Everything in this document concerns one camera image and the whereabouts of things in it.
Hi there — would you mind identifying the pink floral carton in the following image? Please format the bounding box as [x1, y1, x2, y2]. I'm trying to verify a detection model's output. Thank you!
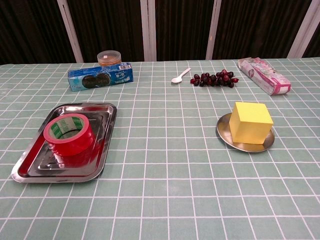
[237, 57, 292, 97]

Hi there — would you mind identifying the rectangular steel tray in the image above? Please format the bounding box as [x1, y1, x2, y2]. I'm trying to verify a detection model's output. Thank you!
[11, 102, 118, 184]

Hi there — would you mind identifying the green checked tablecloth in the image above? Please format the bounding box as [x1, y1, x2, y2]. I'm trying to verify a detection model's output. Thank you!
[0, 57, 320, 240]

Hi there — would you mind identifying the yellow foam cube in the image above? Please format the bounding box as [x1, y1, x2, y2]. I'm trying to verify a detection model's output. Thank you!
[228, 101, 274, 146]

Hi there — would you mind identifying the dark red grape bunch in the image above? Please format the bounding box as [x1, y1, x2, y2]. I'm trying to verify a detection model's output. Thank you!
[190, 69, 240, 89]

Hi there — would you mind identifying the round steel plate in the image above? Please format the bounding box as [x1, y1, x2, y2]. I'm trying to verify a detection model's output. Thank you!
[215, 112, 276, 154]

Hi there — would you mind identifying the clear jar with orange contents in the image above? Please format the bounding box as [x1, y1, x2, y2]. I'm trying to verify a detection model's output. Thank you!
[96, 50, 122, 67]

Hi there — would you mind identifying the blue cookie box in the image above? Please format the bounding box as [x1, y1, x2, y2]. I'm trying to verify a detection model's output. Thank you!
[67, 62, 134, 93]

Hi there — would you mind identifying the white plastic spoon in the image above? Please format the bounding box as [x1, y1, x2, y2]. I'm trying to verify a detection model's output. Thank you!
[171, 67, 192, 84]

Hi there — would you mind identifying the white frame post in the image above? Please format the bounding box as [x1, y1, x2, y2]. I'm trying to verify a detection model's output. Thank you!
[205, 0, 223, 61]
[287, 0, 320, 59]
[139, 0, 158, 62]
[56, 0, 84, 63]

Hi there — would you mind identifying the black pleated curtain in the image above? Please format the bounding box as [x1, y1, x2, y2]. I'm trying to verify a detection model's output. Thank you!
[0, 0, 320, 65]

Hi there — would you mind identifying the red tape roll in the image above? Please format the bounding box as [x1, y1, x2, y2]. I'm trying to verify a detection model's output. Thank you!
[43, 112, 97, 157]

